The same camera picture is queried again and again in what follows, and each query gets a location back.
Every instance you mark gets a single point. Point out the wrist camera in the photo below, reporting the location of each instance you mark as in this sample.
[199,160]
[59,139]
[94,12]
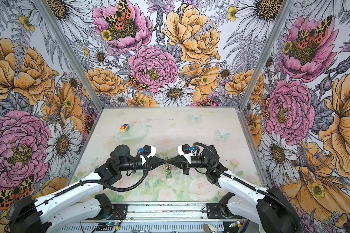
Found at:
[149,151]
[187,152]

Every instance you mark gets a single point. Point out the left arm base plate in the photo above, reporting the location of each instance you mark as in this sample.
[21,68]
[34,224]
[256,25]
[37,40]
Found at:
[115,212]

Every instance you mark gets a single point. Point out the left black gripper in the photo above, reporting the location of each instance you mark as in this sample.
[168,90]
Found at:
[151,163]

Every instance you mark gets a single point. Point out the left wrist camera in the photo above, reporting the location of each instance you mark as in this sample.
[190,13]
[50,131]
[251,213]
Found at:
[149,151]

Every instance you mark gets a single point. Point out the aluminium front rail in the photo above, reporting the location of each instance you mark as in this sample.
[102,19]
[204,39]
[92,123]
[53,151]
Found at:
[156,211]

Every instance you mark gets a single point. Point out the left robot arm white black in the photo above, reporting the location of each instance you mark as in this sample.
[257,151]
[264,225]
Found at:
[84,198]

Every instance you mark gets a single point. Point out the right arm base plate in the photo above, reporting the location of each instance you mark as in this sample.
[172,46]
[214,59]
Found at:
[218,211]

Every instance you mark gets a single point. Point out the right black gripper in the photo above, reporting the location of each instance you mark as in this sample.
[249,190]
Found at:
[183,163]

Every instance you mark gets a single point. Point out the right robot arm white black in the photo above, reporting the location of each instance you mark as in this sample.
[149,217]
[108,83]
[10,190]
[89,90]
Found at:
[267,207]

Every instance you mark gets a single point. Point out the colourful small toy ball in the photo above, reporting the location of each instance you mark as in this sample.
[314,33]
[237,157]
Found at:
[124,128]

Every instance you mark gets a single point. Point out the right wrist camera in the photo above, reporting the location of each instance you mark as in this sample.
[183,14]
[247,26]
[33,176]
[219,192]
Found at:
[187,152]

